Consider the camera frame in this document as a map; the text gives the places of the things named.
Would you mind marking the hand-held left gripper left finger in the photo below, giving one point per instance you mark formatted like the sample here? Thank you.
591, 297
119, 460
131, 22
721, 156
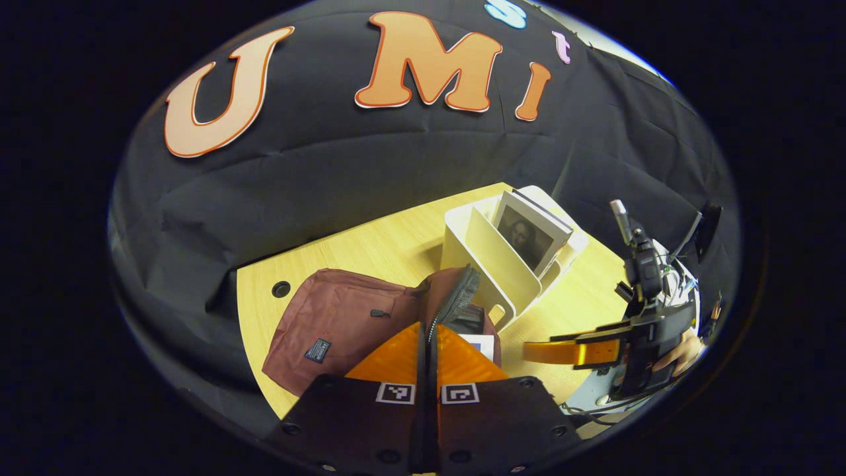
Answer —
357, 423

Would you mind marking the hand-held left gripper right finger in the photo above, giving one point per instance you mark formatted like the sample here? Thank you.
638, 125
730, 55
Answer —
502, 423

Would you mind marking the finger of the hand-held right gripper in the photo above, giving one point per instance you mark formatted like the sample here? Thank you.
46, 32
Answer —
568, 352

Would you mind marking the blue book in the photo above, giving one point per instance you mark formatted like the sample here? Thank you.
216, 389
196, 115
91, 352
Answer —
479, 344

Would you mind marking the maroon schoolbag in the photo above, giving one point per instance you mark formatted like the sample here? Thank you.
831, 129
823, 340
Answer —
330, 311

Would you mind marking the white bookshelf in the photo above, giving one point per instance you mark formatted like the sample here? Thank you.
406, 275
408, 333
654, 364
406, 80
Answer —
489, 264

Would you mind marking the grey portrait book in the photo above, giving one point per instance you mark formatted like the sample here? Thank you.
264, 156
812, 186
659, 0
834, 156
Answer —
529, 238

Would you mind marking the black monitor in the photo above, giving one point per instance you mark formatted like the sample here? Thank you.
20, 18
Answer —
708, 228

